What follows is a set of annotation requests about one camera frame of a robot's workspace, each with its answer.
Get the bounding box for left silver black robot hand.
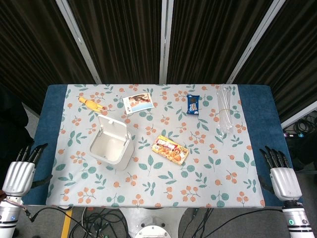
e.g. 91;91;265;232
1;143;53;197

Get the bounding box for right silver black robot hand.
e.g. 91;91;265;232
258;145;303;201

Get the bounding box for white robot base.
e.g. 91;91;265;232
118;207;187;238

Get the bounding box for white plastic bin with lid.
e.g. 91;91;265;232
89;130;135;172

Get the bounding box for white plastic container lid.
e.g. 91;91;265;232
97;114;127;141

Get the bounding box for blue table cover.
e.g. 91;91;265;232
22;84;303;207

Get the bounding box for power strip with plugs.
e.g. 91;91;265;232
282;131;305;139

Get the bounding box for clear plastic straw bundle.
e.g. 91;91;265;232
216;83;235;134

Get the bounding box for yellow rubber chicken toy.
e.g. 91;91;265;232
78;96;108;116

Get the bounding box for yellow orange snack box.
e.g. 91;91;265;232
151;135;189;166

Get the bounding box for blue cookie packet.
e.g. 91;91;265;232
186;94;200;116

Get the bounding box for floral patterned tablecloth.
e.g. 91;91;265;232
46;84;265;208

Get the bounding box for printed photo card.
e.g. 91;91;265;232
122;93;154;115

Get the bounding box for black cable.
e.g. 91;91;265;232
195;207;284;238
24;206;75;223

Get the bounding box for tangled black floor cables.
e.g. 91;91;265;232
69;207;131;238

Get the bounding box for silver partition frame post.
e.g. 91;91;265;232
158;0;174;84
226;0;289;84
55;0;102;84

